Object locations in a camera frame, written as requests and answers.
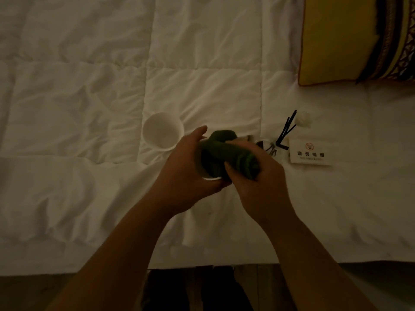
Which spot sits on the person's left forearm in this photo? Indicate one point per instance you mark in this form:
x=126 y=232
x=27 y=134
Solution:
x=123 y=262

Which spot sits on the person's left hand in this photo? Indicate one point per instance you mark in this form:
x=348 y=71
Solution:
x=181 y=181

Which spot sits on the green cloth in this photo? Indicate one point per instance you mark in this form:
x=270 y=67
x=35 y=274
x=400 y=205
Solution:
x=227 y=155

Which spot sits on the reed diffuser with black sticks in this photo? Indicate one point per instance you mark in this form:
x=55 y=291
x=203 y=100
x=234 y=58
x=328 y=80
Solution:
x=282 y=136

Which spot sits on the person's right leg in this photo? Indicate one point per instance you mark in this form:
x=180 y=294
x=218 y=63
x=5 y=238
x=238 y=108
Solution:
x=223 y=291

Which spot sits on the white quilted bed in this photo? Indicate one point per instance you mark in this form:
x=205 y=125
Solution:
x=81 y=93

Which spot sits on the person's right forearm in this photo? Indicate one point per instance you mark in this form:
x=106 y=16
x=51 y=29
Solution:
x=311 y=272

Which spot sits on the person's left leg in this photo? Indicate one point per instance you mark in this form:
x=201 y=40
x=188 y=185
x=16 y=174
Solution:
x=168 y=291

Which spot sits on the person's right hand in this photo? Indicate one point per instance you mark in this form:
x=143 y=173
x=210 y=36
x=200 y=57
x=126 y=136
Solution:
x=269 y=197

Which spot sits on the white cup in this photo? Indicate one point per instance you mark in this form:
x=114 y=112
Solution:
x=162 y=131
x=199 y=165

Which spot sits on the person's leg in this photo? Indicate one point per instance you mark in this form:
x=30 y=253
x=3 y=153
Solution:
x=223 y=291
x=168 y=291

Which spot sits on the small white sign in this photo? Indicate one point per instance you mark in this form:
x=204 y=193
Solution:
x=311 y=152

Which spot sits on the striped yellow pillow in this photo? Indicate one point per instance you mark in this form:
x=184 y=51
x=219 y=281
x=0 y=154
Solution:
x=334 y=38

